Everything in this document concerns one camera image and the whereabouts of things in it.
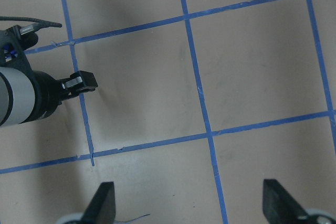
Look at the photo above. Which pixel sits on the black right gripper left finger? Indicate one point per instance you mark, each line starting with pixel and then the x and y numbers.
pixel 101 208

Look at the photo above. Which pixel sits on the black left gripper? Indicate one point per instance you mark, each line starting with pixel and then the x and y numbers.
pixel 49 92

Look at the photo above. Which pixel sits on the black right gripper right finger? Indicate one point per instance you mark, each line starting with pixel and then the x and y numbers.
pixel 279 206

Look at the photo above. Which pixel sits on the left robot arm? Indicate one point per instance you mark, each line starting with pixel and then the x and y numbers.
pixel 26 99

